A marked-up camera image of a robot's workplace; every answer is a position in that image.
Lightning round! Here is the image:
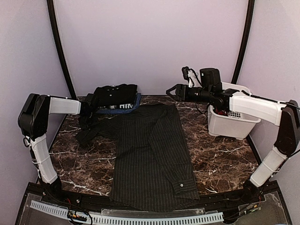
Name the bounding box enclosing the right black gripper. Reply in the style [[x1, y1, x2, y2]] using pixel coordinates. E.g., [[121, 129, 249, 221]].
[[166, 83, 213, 103]]

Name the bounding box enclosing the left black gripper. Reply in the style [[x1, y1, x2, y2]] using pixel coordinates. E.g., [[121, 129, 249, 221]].
[[78, 112, 99, 130]]

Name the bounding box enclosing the black pinstriped long sleeve shirt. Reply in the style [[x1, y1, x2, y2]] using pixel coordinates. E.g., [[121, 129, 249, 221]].
[[76, 104, 200, 212]]

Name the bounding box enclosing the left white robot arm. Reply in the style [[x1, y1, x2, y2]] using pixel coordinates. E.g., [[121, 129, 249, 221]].
[[18, 93, 99, 185]]

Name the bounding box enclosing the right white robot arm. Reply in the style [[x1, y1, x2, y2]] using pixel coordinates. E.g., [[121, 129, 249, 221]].
[[166, 82, 300, 203]]

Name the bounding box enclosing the blue checkered folded shirt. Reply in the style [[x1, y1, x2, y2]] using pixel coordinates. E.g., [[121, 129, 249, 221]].
[[96, 93, 142, 115]]

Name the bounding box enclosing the black white lettered folded shirt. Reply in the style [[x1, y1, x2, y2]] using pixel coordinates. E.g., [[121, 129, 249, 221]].
[[99, 93, 140, 110]]

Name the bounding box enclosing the black folded button shirt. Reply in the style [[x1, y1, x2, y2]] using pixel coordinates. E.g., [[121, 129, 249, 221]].
[[91, 84, 137, 106]]

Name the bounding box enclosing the red black shirt in bin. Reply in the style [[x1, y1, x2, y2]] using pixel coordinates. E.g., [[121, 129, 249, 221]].
[[213, 107, 228, 116]]

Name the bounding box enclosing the white plastic bin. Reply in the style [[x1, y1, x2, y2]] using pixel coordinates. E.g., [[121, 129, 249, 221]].
[[207, 82, 262, 141]]

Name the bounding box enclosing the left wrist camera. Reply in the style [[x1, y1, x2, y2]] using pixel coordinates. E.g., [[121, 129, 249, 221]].
[[84, 93, 99, 106]]

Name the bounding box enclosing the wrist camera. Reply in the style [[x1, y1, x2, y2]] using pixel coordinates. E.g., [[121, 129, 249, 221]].
[[200, 68, 222, 90], [84, 93, 99, 106]]

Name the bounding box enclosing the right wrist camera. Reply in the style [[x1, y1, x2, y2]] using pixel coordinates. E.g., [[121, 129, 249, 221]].
[[200, 68, 222, 90]]

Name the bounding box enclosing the left black frame post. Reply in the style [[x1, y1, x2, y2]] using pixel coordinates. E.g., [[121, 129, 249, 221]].
[[46, 0, 77, 99]]

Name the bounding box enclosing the black frame post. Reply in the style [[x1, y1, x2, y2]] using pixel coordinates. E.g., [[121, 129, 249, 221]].
[[231, 0, 255, 84], [46, 0, 77, 99]]

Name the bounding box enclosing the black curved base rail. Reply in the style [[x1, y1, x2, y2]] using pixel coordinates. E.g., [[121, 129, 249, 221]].
[[22, 181, 285, 211]]

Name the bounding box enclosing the white slotted cable duct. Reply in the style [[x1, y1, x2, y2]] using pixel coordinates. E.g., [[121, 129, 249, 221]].
[[30, 200, 224, 225]]

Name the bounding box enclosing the right black frame post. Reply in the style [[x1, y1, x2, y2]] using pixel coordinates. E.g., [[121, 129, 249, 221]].
[[231, 0, 255, 84]]

